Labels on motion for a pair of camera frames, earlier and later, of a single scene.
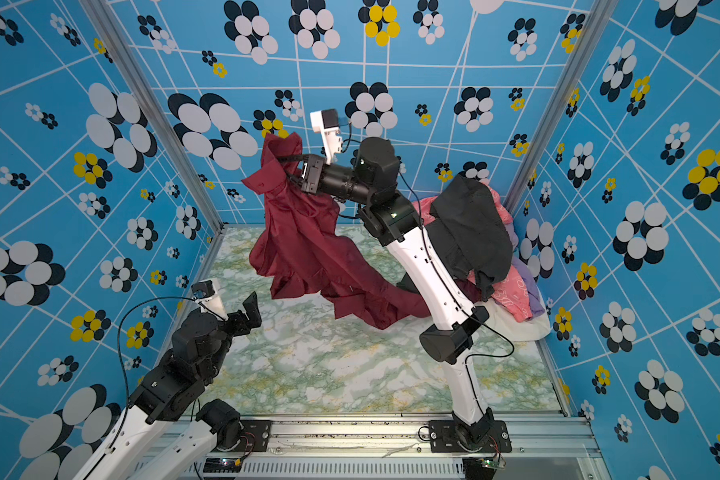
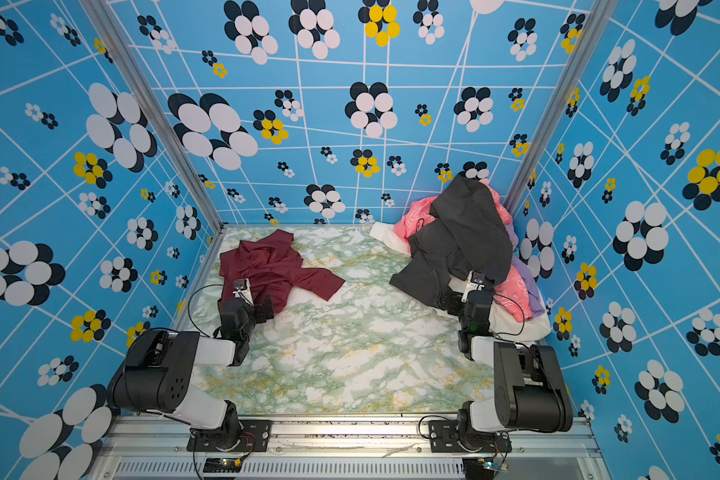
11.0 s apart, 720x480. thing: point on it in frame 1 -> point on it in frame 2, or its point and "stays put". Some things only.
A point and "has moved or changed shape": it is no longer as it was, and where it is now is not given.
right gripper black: x=323 y=175 -> x=448 y=301
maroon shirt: x=304 y=247 has moved or changed shape
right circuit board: x=482 y=468 stays put
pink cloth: x=510 y=294 stays put
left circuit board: x=222 y=465 stays put
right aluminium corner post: x=596 y=18 stays put
